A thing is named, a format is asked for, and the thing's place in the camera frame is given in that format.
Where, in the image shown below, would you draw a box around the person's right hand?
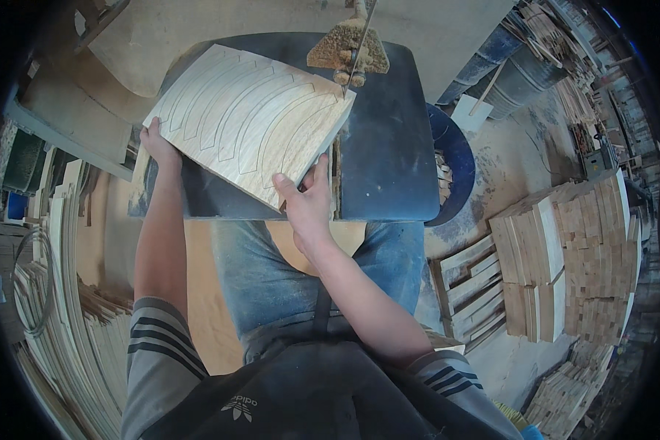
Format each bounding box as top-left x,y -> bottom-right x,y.
272,153 -> 333,259

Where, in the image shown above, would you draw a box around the person's left hand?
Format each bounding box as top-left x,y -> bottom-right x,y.
139,117 -> 183,172

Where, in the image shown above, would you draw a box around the wooden board with pencil outlines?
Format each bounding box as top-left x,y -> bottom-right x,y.
143,44 -> 357,211

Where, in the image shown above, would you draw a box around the coiled band saw blade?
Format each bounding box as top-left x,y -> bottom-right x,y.
11,227 -> 56,338

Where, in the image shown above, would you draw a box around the pile of curved wooden strips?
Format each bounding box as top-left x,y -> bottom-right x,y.
12,159 -> 134,440

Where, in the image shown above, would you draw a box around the sawdust-covered blade guard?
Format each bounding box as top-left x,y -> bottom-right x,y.
307,16 -> 390,88

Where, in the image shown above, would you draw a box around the person's legs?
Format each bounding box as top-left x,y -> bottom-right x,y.
211,219 -> 425,364

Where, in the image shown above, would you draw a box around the dark band saw table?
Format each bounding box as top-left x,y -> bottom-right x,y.
128,32 -> 441,222

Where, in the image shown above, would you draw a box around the blue plastic bin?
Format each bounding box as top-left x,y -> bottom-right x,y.
425,102 -> 476,227

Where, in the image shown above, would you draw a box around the person's body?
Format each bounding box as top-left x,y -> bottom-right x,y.
120,296 -> 523,440

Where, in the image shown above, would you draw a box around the wooden pallet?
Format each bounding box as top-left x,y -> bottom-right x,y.
429,235 -> 508,353

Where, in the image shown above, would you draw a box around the blue metal drum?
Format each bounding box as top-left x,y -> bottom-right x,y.
437,25 -> 570,121

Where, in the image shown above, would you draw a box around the stack of cut wooden blocks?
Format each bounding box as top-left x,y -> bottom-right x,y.
488,168 -> 643,346

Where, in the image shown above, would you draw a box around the heap of wooden offcuts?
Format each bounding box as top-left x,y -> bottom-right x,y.
524,340 -> 617,440

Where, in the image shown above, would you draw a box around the white dustpan with wooden handle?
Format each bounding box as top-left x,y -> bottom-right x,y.
451,59 -> 508,134

